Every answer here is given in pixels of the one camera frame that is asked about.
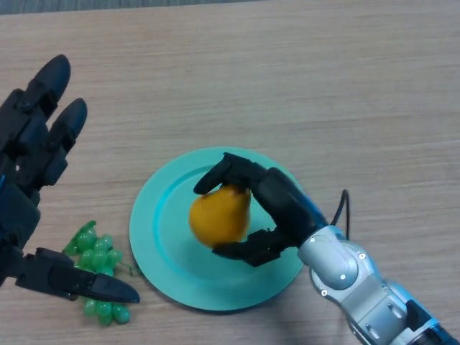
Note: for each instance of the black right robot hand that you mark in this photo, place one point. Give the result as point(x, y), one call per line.
point(287, 208)

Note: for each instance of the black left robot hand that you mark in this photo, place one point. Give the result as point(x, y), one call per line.
point(18, 212)

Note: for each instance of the yellow pear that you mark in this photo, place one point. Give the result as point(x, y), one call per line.
point(219, 219)

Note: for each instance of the green round plate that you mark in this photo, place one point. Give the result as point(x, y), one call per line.
point(169, 258)

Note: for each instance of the green grape bunch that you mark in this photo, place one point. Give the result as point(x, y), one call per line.
point(95, 251)

